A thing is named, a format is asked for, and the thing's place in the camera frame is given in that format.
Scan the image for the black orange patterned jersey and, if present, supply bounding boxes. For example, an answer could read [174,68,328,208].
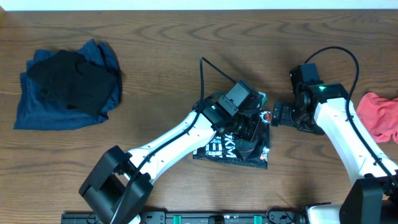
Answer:
[193,110,271,169]

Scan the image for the red t-shirt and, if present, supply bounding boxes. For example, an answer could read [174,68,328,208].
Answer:
[356,92,398,143]

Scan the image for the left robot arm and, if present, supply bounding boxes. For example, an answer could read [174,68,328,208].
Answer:
[79,92,267,223]

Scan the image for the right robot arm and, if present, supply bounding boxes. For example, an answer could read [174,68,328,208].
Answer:
[271,83,397,223]

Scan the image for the folded black garment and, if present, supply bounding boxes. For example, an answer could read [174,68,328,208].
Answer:
[27,50,118,116]

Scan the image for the folded navy blue garment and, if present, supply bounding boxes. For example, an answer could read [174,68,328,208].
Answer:
[14,39,123,131]

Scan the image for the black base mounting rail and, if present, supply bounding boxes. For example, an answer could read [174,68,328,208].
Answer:
[60,207,309,224]

